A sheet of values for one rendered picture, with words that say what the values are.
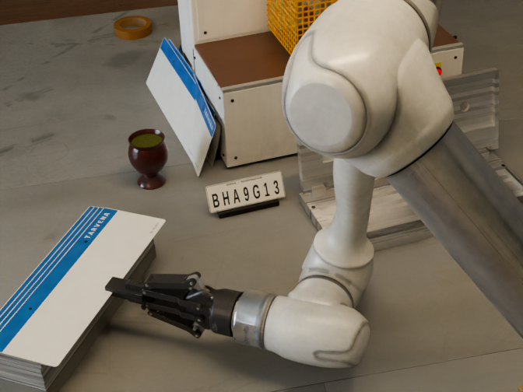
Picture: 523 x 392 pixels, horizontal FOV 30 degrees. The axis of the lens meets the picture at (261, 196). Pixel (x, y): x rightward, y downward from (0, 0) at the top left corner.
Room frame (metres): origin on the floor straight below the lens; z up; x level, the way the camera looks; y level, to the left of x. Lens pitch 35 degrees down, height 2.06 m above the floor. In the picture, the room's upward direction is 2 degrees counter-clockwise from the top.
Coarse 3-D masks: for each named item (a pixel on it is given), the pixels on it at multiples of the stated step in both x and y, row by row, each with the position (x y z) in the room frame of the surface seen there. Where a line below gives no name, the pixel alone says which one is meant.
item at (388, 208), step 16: (496, 160) 1.71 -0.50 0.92; (304, 192) 1.61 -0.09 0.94; (320, 192) 1.62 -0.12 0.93; (384, 192) 1.62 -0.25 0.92; (304, 208) 1.60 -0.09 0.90; (320, 208) 1.57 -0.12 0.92; (384, 208) 1.56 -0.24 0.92; (400, 208) 1.56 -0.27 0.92; (320, 224) 1.52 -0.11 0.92; (368, 224) 1.51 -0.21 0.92; (384, 224) 1.51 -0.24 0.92; (384, 240) 1.46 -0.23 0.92; (400, 240) 1.47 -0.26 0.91; (416, 240) 1.48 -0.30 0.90
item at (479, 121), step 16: (448, 80) 1.73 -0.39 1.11; (464, 80) 1.74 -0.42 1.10; (480, 80) 1.76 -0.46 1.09; (496, 80) 1.76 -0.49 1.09; (464, 96) 1.74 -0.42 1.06; (480, 96) 1.75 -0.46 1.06; (496, 96) 1.75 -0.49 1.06; (464, 112) 1.74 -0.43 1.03; (480, 112) 1.75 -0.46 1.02; (496, 112) 1.75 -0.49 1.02; (464, 128) 1.73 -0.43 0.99; (480, 128) 1.73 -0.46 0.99; (496, 128) 1.74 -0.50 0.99; (480, 144) 1.72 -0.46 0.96; (496, 144) 1.73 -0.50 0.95; (304, 160) 1.62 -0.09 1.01; (320, 160) 1.63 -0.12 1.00; (304, 176) 1.61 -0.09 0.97; (320, 176) 1.62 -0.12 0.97
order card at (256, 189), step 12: (240, 180) 1.62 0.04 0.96; (252, 180) 1.63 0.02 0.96; (264, 180) 1.63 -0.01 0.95; (276, 180) 1.64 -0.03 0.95; (216, 192) 1.60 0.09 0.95; (228, 192) 1.61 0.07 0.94; (240, 192) 1.61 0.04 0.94; (252, 192) 1.62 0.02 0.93; (264, 192) 1.62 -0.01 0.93; (276, 192) 1.63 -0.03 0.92; (216, 204) 1.59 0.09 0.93; (228, 204) 1.60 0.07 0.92; (240, 204) 1.60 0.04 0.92
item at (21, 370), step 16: (64, 240) 1.41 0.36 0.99; (48, 256) 1.36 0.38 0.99; (144, 256) 1.43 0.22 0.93; (32, 272) 1.32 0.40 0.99; (128, 272) 1.37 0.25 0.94; (144, 272) 1.42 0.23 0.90; (112, 304) 1.30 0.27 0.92; (96, 320) 1.25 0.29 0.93; (80, 336) 1.20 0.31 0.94; (96, 336) 1.24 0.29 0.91; (80, 352) 1.20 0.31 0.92; (0, 368) 1.13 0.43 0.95; (16, 368) 1.11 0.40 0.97; (32, 368) 1.10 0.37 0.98; (48, 368) 1.12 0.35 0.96; (64, 368) 1.15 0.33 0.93; (0, 384) 1.13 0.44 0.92; (16, 384) 1.12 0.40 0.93; (32, 384) 1.11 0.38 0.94; (48, 384) 1.11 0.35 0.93
